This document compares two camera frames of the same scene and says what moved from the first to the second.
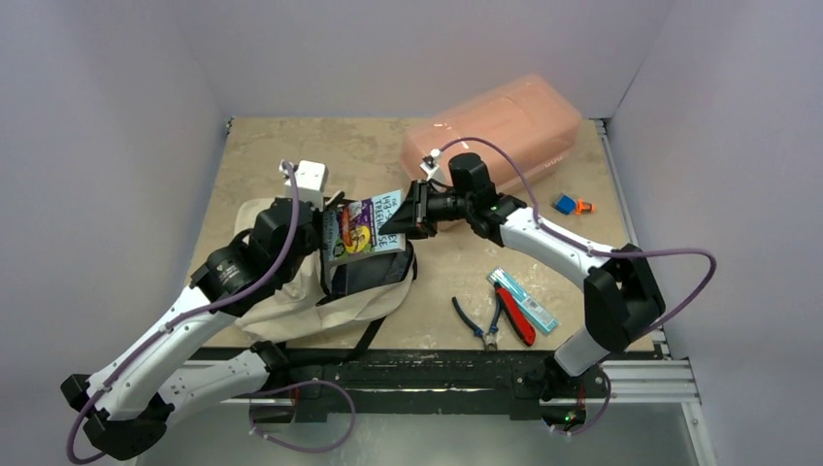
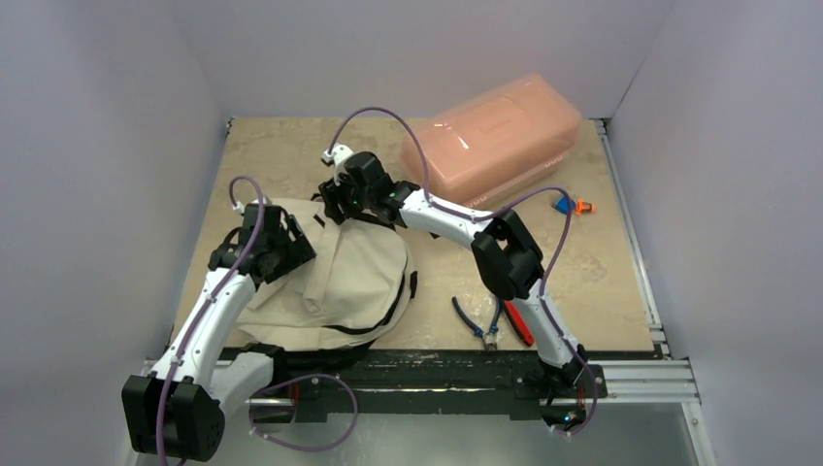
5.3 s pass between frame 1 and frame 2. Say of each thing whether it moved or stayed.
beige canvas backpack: moved
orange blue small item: stayed
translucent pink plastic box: stayed
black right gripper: moved
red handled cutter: stayed
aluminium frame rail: stayed
